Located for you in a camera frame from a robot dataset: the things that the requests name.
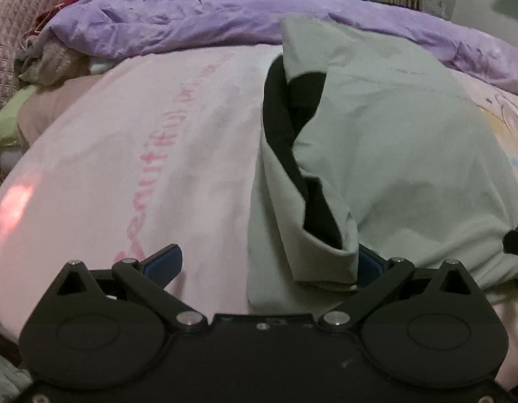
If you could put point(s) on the pale blue white cloth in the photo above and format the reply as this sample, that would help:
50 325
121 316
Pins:
101 67

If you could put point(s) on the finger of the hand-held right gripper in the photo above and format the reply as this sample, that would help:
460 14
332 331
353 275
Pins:
517 241

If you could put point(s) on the pink quilted headboard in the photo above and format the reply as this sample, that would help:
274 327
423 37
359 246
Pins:
15 21

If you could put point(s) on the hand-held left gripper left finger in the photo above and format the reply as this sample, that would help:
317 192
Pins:
164 262

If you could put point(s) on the light green pillow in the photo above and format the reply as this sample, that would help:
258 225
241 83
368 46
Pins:
9 117

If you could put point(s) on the pink printed bed sheet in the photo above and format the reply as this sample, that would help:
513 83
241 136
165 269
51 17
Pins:
137 155

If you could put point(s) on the grey-green jacket with black lining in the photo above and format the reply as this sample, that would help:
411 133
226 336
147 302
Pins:
401 134

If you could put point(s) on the dusty pink pillow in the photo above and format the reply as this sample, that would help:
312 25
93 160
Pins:
49 105

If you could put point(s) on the red cloth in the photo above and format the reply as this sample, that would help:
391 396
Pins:
47 16

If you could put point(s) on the beige plush toy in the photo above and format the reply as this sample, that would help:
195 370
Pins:
53 65

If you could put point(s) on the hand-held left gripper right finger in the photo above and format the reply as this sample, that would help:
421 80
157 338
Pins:
370 266

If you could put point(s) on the purple duvet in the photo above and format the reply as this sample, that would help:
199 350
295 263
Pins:
208 21

